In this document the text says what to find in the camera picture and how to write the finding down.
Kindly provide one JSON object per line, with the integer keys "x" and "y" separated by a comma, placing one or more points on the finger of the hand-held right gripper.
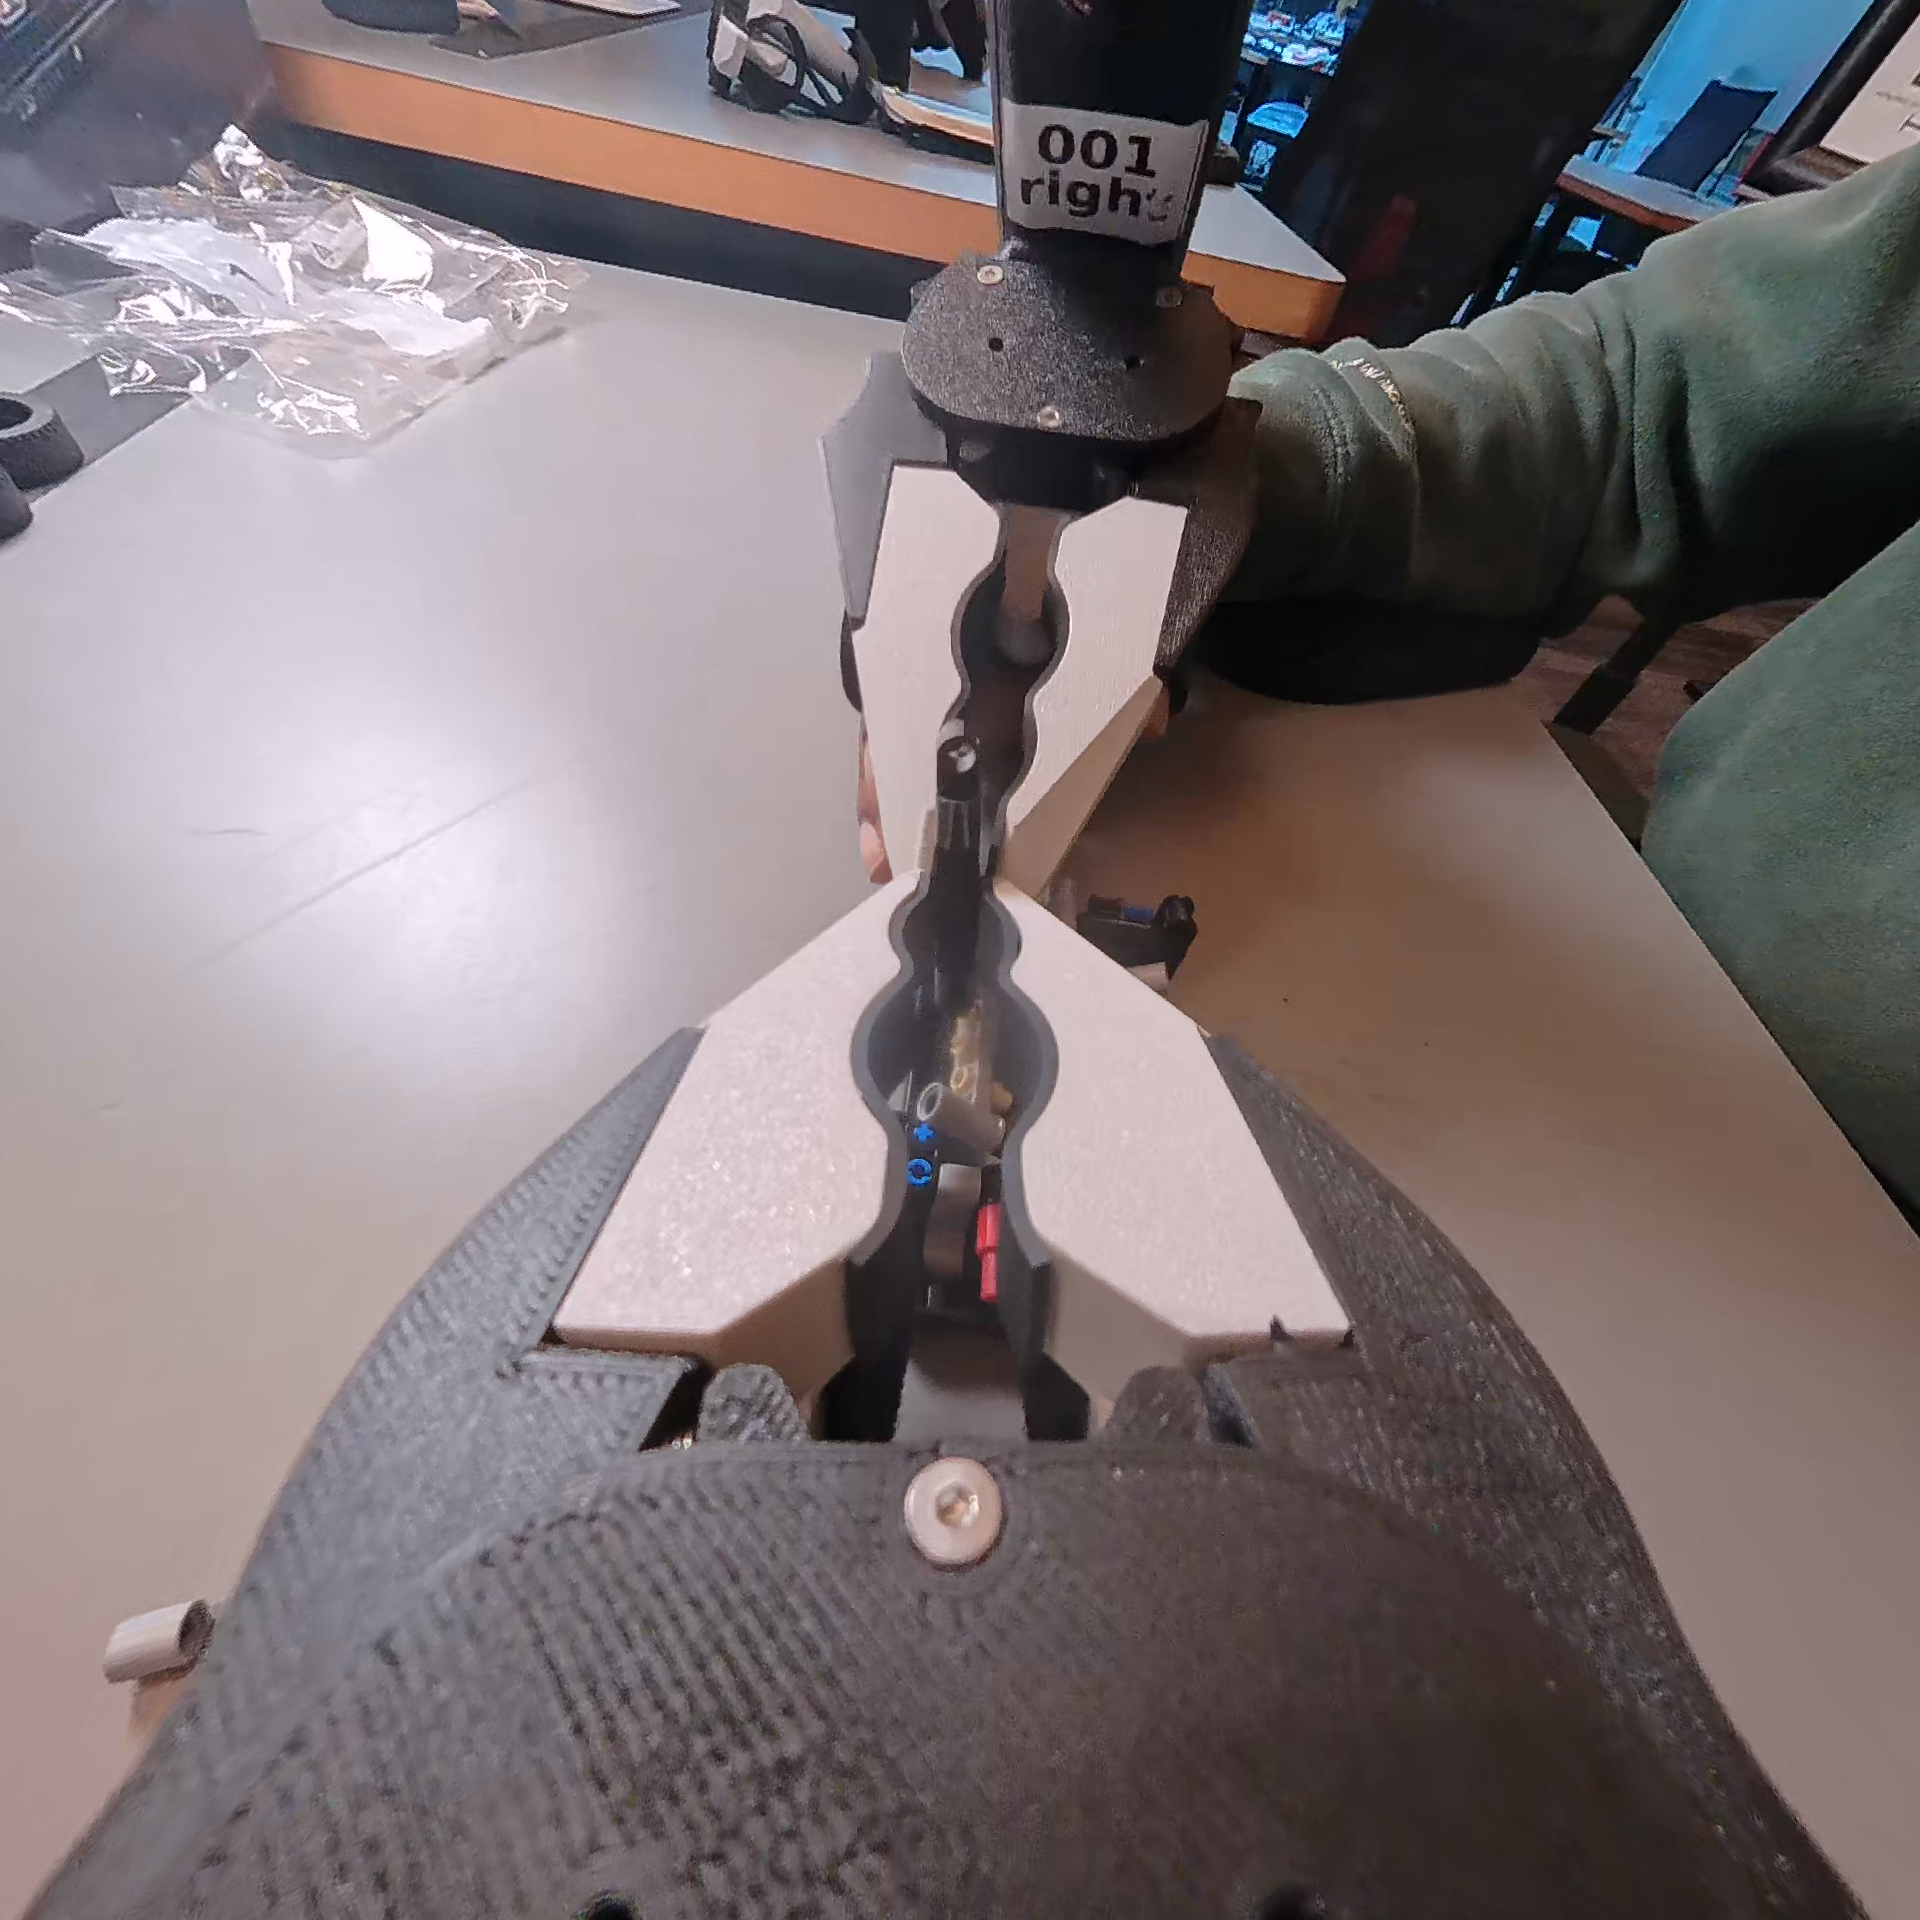
{"x": 1119, "y": 628}
{"x": 908, "y": 600}

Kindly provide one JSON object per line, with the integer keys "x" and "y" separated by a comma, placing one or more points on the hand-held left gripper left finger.
{"x": 735, "y": 1185}

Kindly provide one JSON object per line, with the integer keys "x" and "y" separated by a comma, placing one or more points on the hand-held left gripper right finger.
{"x": 1171, "y": 1200}

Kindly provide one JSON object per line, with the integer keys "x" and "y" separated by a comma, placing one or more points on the lego car chassis assembly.
{"x": 960, "y": 1049}

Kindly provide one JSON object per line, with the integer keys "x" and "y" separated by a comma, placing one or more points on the person's right forearm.
{"x": 1576, "y": 434}

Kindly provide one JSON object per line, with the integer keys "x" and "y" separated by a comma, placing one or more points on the light grey lego connector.
{"x": 149, "y": 1636}

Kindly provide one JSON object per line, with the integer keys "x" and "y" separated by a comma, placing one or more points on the black white headset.
{"x": 780, "y": 60}

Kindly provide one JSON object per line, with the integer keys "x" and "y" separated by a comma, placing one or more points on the black chair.
{"x": 1612, "y": 675}

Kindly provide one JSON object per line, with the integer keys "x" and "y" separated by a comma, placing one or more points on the neighbouring table with orange edge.
{"x": 628, "y": 89}

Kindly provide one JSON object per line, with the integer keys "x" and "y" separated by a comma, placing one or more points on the clear plastic bag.
{"x": 300, "y": 299}

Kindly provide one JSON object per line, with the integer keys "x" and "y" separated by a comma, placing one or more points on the black white marker board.
{"x": 1882, "y": 129}

